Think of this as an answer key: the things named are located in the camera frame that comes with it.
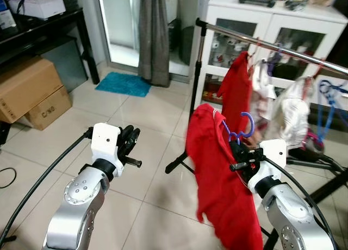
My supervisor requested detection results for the cardboard box with C/NO print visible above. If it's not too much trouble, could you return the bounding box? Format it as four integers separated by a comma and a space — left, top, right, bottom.
24, 86, 73, 131

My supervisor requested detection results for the white cabinet with glass doors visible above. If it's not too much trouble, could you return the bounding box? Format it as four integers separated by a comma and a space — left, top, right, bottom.
193, 0, 348, 117

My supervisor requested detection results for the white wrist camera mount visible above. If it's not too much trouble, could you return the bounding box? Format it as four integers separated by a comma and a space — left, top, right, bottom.
90, 123, 123, 164
247, 140, 287, 193

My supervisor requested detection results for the plain cardboard box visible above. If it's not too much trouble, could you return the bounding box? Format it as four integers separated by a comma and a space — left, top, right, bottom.
0, 57, 65, 124

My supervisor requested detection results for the white framed glass door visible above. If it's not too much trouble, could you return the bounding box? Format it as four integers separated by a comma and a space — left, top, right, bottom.
97, 0, 204, 79

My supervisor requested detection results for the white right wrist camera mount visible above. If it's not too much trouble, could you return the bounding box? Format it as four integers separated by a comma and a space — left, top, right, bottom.
247, 140, 287, 193

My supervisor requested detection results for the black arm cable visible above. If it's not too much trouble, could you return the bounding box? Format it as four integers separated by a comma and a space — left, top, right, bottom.
0, 128, 93, 245
264, 158, 327, 250

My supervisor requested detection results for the red sweater with plaid lining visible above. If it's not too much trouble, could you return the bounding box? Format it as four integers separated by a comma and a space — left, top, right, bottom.
216, 51, 253, 134
185, 103, 264, 250

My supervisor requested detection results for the white striped shirt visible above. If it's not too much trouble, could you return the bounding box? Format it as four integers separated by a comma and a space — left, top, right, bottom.
270, 76, 316, 150

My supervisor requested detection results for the black side table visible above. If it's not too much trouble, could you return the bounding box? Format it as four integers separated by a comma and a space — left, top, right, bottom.
0, 8, 101, 85

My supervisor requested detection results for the white table appliance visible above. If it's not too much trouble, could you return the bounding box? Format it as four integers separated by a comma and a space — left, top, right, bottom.
16, 0, 67, 20

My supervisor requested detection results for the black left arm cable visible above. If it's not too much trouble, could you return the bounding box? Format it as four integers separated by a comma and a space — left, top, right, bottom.
0, 128, 93, 245

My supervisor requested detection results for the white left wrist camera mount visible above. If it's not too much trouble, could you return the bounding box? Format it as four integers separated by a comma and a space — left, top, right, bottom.
90, 123, 123, 164

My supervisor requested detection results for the teal floor mat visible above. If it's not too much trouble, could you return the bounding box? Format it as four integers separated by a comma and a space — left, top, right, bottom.
95, 72, 153, 97

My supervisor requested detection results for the black and steel garment rack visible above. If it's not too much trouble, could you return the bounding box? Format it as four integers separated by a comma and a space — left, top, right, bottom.
165, 18, 348, 204

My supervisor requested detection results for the pink vacuum cleaner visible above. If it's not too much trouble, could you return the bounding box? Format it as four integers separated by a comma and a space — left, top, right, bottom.
302, 128, 327, 155

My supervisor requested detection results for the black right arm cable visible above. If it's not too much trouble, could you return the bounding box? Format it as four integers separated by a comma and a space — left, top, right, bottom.
264, 158, 327, 250

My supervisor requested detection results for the blue plastic clothes hanger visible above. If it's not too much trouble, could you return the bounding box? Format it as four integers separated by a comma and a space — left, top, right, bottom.
314, 79, 348, 145
220, 111, 255, 145

